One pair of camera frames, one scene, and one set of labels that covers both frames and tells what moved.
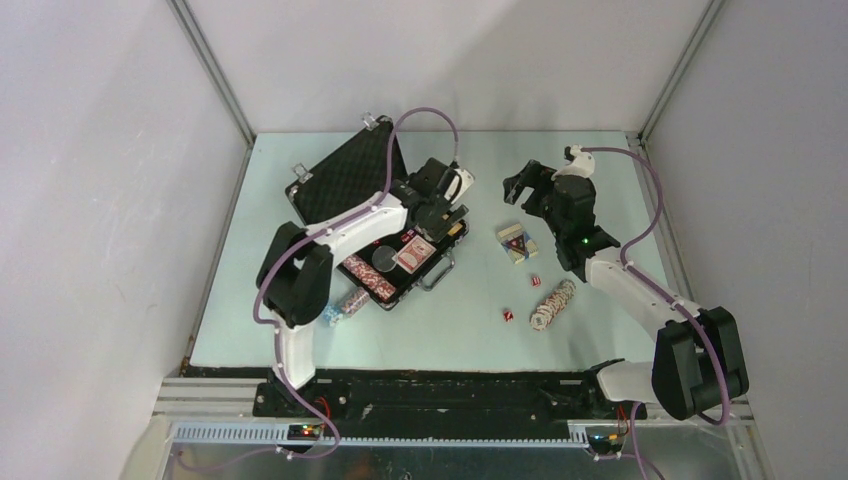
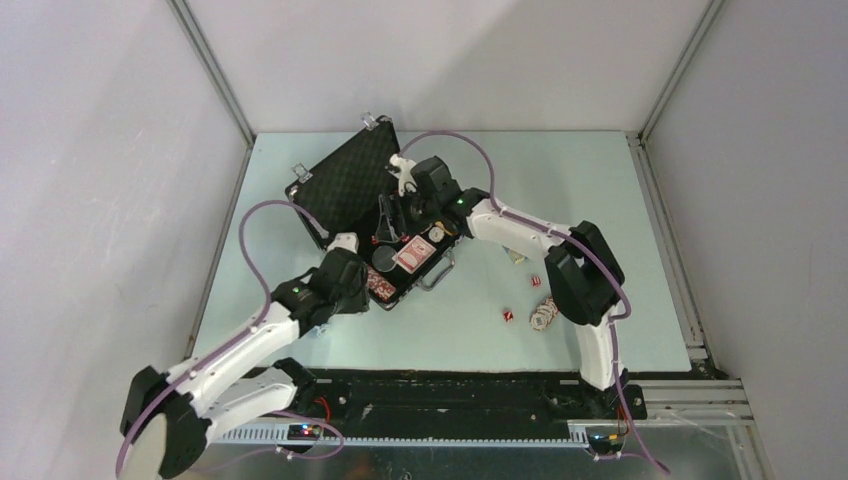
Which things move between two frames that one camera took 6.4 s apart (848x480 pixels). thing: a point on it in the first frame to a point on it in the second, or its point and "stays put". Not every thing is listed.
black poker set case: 371,163 stays put
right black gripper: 534,175 to 393,234
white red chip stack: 554,304 stays put
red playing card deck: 413,254 stays put
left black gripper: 430,225 to 359,302
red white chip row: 367,274 stays put
